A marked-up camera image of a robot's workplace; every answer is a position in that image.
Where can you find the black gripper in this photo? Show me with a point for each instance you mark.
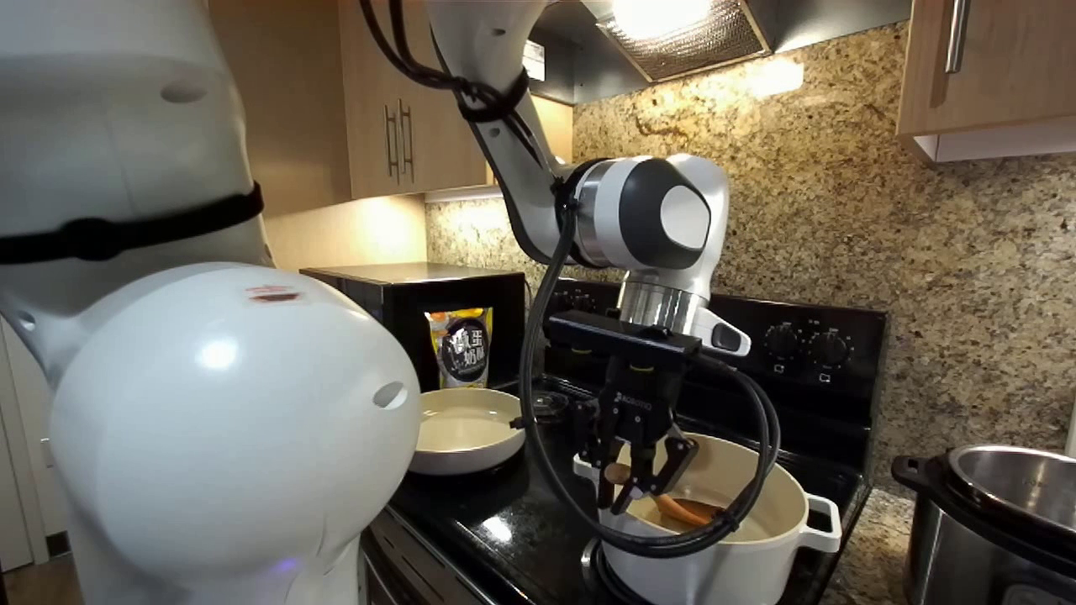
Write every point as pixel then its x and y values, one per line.
pixel 633 375

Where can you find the wooden cabinet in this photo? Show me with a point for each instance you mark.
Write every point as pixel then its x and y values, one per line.
pixel 328 120
pixel 989 79

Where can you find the yellow black snack bag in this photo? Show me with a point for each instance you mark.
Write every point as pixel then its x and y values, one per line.
pixel 461 343

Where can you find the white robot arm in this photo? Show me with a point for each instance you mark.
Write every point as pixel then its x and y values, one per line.
pixel 226 428

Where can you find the wooden cooking spoon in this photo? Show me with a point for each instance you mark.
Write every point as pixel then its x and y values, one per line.
pixel 687 514

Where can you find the black microwave oven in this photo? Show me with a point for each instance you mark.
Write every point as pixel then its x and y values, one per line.
pixel 402 298

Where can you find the wooden upper cabinet right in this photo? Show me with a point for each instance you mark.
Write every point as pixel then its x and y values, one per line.
pixel 989 79

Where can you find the steel range hood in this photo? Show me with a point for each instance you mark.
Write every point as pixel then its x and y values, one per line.
pixel 586 53

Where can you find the white pot with handles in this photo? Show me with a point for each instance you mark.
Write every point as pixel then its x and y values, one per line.
pixel 747 567

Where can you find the steel pressure cooker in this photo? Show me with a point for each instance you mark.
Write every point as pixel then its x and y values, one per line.
pixel 993 525

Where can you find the wooden upper cabinet left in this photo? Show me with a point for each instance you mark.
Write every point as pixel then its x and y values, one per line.
pixel 328 120

